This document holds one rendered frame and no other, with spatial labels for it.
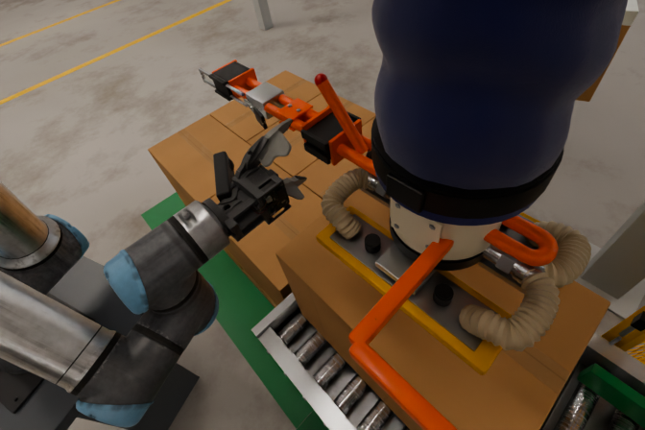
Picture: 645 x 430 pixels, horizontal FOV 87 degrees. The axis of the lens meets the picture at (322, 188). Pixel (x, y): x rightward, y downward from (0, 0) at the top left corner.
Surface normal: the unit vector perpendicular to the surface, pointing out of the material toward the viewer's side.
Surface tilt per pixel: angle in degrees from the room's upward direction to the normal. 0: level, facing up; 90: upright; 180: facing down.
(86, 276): 0
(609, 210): 0
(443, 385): 0
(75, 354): 43
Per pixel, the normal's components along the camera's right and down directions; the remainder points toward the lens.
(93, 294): -0.12, -0.66
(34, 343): 0.40, -0.11
